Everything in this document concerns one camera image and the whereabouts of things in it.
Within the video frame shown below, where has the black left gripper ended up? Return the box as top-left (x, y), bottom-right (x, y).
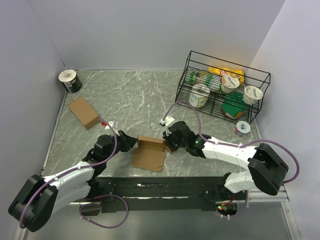
top-left (104, 129), bottom-right (138, 162)

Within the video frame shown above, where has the brown cardboard box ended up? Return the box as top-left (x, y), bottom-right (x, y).
top-left (68, 97), bottom-right (100, 130)
top-left (130, 135), bottom-right (172, 173)

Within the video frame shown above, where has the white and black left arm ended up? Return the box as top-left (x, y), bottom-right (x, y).
top-left (8, 130), bottom-right (138, 232)

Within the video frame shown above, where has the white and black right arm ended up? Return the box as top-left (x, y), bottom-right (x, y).
top-left (159, 117), bottom-right (289, 200)

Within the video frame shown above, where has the folded brown cardboard box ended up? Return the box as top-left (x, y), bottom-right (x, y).
top-left (68, 97), bottom-right (100, 130)

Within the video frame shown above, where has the white green cup lower shelf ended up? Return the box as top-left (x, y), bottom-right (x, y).
top-left (188, 83), bottom-right (210, 108)

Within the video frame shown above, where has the green snack packet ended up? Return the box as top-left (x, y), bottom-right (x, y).
top-left (221, 91), bottom-right (250, 120)

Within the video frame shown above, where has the purple yogurt cup on table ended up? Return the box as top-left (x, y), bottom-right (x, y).
top-left (234, 120), bottom-right (251, 136)

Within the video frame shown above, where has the green white packet in rack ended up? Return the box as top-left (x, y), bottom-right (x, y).
top-left (188, 71), bottom-right (221, 92)

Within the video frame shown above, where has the yogurt cup upper middle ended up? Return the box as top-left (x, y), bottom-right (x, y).
top-left (220, 74), bottom-right (240, 94)

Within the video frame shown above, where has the yellow snack bag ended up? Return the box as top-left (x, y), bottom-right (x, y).
top-left (208, 66), bottom-right (245, 84)

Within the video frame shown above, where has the yogurt cup upper right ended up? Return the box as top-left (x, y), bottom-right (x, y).
top-left (242, 85), bottom-right (264, 105)

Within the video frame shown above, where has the dark green noodle cup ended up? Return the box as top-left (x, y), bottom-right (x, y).
top-left (58, 69), bottom-right (82, 93)

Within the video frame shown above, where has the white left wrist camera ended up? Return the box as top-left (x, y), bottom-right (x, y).
top-left (99, 118), bottom-right (119, 131)

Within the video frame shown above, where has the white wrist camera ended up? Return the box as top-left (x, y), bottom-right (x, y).
top-left (99, 118), bottom-right (119, 131)
top-left (159, 116), bottom-right (175, 127)

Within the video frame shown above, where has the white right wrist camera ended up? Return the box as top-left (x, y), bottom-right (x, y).
top-left (159, 116), bottom-right (175, 127)

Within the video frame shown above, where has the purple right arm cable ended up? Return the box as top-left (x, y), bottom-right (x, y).
top-left (163, 101), bottom-right (300, 221)

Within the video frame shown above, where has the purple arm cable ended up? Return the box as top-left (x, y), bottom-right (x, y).
top-left (18, 122), bottom-right (130, 230)
top-left (163, 101), bottom-right (300, 221)

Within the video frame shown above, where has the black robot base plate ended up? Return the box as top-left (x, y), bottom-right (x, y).
top-left (86, 176), bottom-right (246, 213)

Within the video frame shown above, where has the black wire rack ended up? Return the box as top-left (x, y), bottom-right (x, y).
top-left (175, 50), bottom-right (271, 123)

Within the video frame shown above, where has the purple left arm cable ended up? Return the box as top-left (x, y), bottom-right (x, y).
top-left (18, 122), bottom-right (130, 230)

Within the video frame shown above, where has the aluminium frame rail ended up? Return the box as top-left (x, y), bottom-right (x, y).
top-left (248, 190), bottom-right (289, 202)

